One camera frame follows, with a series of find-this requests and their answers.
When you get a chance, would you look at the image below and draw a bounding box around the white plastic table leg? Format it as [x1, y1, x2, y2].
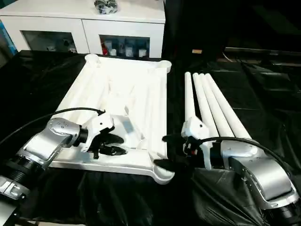
[184, 72, 200, 124]
[204, 73, 258, 147]
[199, 73, 236, 138]
[192, 73, 218, 137]

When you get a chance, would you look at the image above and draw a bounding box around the white plastic table top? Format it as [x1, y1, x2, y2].
[48, 53, 176, 186]

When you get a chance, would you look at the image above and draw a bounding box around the black table mat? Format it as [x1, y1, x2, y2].
[0, 49, 301, 226]

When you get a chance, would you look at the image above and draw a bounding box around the white glass-door cabinet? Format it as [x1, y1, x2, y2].
[0, 0, 166, 58]

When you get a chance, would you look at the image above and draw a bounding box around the bag of black parts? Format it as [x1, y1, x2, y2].
[94, 0, 121, 15]

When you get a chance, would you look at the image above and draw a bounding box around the grey curtain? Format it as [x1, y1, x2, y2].
[0, 35, 12, 69]

